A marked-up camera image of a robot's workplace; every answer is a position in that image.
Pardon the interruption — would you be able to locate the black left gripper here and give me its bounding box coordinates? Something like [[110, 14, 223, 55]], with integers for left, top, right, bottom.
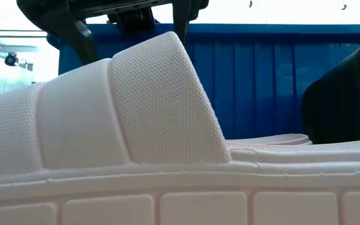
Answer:
[[16, 0, 209, 66]]

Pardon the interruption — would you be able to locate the pink slide sandal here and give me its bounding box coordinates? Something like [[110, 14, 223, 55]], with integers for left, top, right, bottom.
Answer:
[[0, 31, 360, 225]]

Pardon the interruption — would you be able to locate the black slide sandal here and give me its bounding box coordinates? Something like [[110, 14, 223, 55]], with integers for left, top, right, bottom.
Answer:
[[301, 39, 360, 145]]

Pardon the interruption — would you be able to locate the blue plastic bin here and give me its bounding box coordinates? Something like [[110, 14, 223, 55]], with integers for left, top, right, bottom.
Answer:
[[46, 23, 360, 141]]

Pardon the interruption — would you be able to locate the black round fixture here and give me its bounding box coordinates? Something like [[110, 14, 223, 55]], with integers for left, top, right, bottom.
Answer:
[[4, 52, 19, 68]]

